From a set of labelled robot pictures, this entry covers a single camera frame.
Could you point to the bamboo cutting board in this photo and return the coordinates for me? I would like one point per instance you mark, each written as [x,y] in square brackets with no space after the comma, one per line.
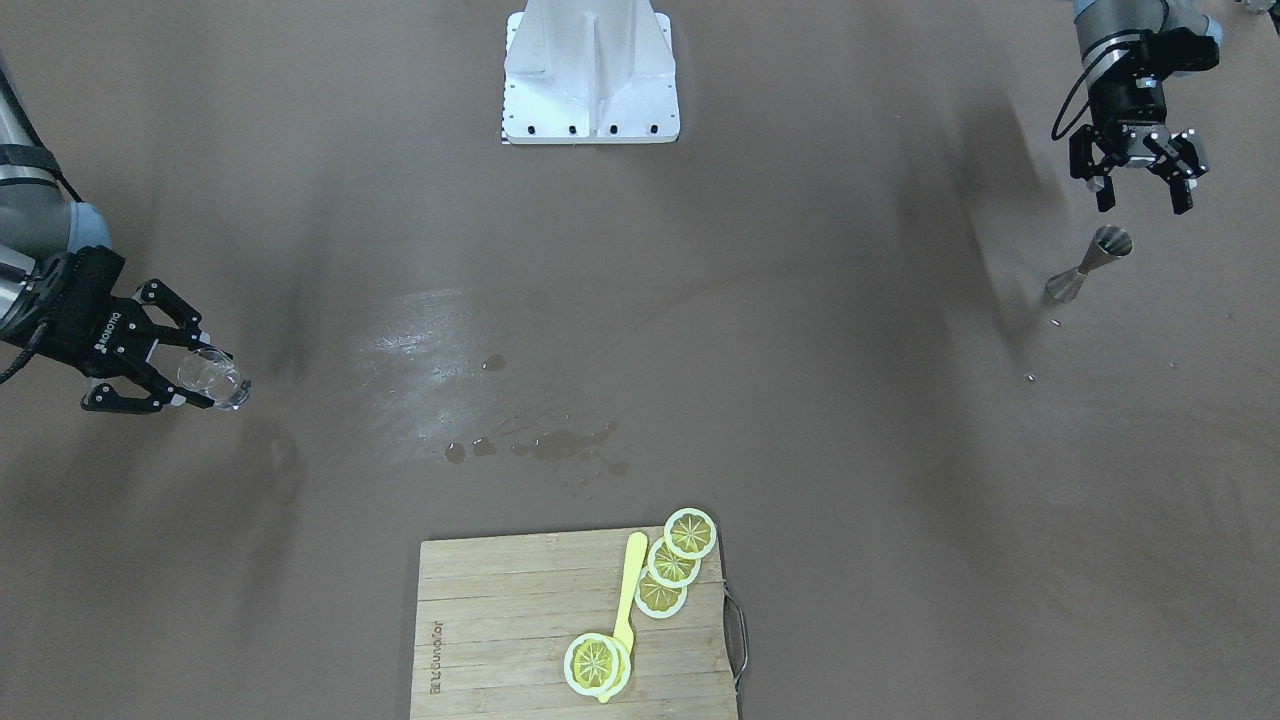
[495,615]

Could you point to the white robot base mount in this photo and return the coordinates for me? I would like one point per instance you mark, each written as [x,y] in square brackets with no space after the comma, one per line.
[589,72]

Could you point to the steel jigger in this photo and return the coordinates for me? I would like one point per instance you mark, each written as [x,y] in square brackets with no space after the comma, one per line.
[1108,244]

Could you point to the lemon slice under knife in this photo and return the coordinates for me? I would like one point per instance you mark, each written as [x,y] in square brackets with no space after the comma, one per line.
[624,671]

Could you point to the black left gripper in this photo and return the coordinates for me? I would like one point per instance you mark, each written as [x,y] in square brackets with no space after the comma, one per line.
[1130,103]

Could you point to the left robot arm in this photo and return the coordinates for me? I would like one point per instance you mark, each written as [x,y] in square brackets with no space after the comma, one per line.
[1096,22]

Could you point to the lemon slice far end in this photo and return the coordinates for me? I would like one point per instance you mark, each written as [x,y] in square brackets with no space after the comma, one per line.
[690,533]

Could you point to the clear glass measuring cup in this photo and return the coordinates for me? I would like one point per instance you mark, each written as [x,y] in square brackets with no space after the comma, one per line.
[213,374]

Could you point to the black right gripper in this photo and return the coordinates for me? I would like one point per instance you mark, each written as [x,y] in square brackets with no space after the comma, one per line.
[93,320]

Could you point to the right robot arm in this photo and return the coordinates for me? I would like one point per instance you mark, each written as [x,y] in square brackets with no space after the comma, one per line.
[41,215]

